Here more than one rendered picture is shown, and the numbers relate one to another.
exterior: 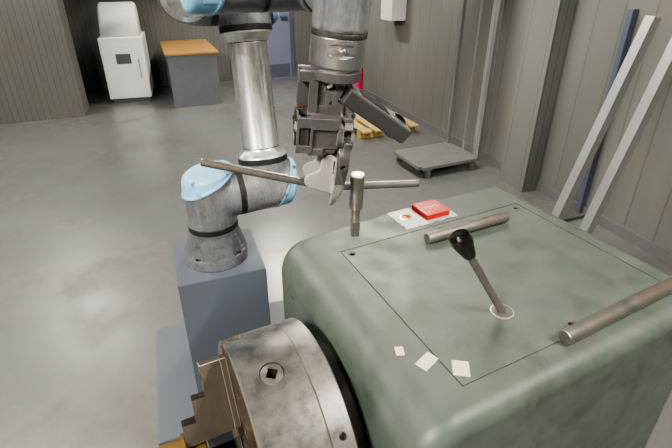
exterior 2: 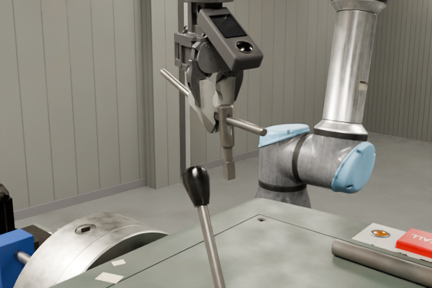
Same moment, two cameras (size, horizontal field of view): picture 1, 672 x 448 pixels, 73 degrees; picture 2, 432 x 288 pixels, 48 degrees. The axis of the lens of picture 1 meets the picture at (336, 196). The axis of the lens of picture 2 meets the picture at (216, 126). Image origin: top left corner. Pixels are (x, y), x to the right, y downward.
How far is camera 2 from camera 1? 79 cm
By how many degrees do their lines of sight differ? 65
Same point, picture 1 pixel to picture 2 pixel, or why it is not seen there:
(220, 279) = not seen: hidden behind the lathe
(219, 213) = (272, 167)
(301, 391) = (75, 248)
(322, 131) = (187, 47)
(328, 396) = (78, 263)
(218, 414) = not seen: hidden behind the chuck
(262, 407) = (56, 238)
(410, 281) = (239, 254)
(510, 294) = not seen: outside the picture
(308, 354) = (110, 236)
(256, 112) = (333, 81)
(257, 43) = (352, 12)
